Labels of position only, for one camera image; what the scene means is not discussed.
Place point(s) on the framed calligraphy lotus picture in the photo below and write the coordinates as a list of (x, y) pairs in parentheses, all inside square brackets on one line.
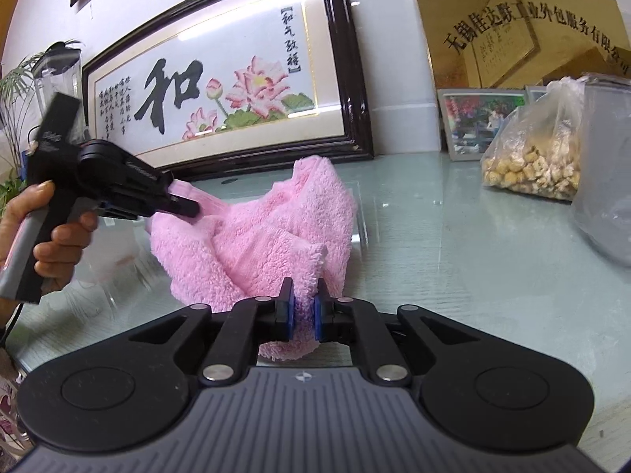
[(222, 88)]

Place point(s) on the grey plastic bag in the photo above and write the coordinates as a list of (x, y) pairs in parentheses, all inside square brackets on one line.
[(604, 177)]

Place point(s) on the gold plaque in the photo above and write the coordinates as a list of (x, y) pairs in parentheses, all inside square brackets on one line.
[(517, 24)]

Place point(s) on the clear blender jar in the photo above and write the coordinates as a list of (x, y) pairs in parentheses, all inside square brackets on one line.
[(56, 71)]

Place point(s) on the plastic bag of snacks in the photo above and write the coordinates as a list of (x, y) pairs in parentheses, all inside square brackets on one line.
[(537, 143)]

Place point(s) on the person's left hand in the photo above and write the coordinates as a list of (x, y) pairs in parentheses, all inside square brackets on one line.
[(59, 236)]

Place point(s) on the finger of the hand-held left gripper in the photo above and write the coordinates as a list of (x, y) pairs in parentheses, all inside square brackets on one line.
[(182, 202)]

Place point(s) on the green potted plant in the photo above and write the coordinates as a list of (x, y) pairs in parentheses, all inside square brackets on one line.
[(12, 128)]

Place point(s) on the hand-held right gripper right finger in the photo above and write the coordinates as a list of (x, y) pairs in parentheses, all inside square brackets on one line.
[(317, 316)]

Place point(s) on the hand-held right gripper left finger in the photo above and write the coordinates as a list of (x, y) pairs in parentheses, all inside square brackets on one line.
[(291, 316)]

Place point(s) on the framed photo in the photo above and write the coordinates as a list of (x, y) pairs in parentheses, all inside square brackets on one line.
[(468, 123)]

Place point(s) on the pink towel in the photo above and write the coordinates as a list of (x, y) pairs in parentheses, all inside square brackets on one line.
[(256, 226)]

